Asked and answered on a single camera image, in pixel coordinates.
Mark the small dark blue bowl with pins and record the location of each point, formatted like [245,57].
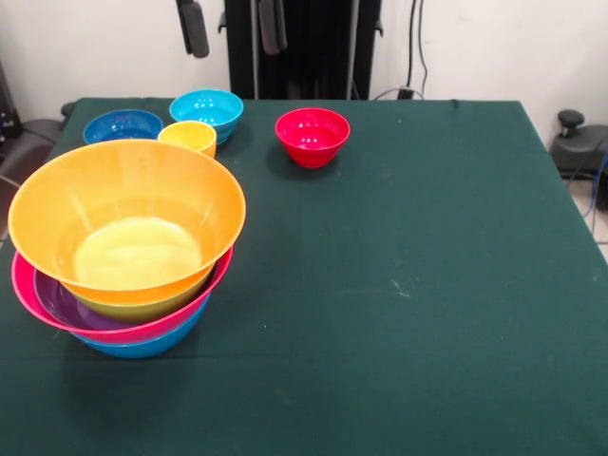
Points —
[121,126]

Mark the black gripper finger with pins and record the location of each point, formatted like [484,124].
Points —
[195,28]
[271,26]

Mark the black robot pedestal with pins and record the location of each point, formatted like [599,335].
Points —
[313,52]

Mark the small red bowl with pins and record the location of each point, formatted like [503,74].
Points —
[311,133]

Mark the large pink bowl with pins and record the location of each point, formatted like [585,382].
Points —
[21,285]

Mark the green bowl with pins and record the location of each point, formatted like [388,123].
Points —
[138,311]

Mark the small light blue bowl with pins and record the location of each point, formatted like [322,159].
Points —
[206,107]

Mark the large orange bowl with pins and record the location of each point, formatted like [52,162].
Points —
[123,204]

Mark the black knobbed device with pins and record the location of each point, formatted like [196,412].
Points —
[577,147]

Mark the yellow cup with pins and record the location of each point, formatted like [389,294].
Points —
[190,135]

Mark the black chair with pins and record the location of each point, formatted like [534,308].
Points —
[28,142]

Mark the dark green tablecloth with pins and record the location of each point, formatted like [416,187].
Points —
[427,380]

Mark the large light blue bowl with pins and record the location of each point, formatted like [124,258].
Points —
[142,349]

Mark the black table clamp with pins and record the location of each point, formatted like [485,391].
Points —
[67,109]

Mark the purple bowl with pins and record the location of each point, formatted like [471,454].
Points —
[57,304]

